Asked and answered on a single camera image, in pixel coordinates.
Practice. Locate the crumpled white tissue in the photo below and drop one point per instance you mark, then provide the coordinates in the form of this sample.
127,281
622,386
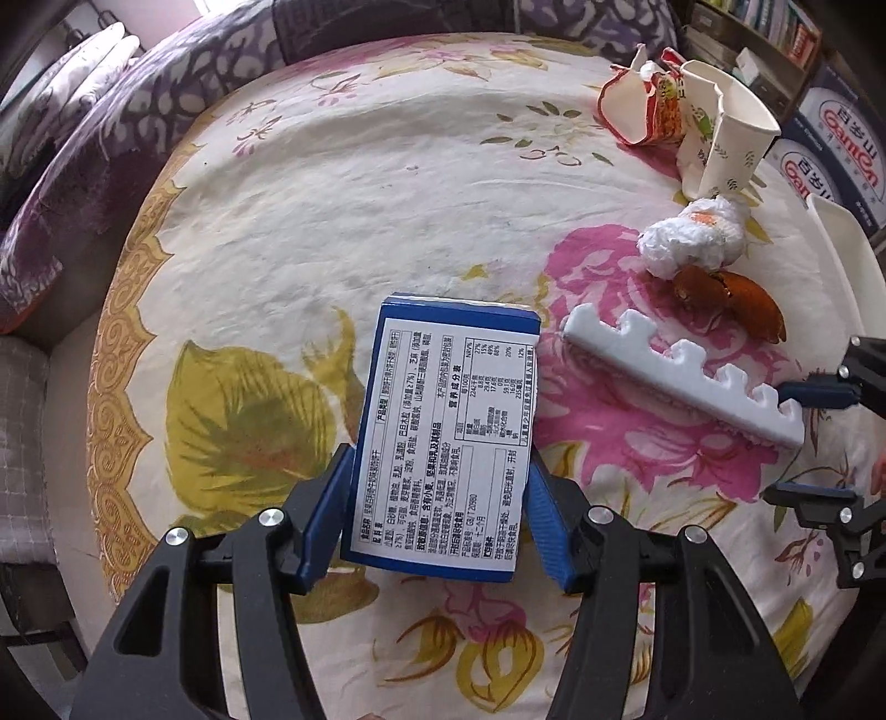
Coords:
692,235

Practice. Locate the white notched foam piece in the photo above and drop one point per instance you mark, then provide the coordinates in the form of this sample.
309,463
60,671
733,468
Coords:
678,374

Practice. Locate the grey checked chair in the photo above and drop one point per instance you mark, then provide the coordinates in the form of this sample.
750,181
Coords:
28,471

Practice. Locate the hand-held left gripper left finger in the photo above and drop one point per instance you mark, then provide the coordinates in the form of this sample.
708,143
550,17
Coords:
322,526

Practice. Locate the blue box with white label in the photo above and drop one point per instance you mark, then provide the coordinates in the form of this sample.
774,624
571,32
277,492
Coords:
443,429

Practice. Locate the white plastic bin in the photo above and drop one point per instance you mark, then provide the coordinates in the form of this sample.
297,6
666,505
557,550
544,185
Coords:
841,256

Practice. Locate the purple floral bedspread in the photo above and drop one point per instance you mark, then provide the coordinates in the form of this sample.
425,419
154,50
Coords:
138,118

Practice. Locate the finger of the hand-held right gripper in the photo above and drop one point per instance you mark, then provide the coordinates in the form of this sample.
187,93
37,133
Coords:
844,516
824,394

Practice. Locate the red crushed paper cup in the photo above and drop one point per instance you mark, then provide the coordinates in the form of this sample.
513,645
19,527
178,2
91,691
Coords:
637,104

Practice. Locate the wooden bookshelf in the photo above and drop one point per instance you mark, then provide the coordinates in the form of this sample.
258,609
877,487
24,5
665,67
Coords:
761,28

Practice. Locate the orange peel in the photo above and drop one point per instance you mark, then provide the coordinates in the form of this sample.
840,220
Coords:
747,298

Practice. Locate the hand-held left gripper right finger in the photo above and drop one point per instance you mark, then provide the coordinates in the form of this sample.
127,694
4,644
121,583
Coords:
554,526

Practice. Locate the folded floral quilt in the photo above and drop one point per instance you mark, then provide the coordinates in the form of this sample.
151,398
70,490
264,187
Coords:
55,104

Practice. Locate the white leaf-print paper cup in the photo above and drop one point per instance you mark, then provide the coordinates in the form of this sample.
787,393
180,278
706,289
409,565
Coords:
734,145

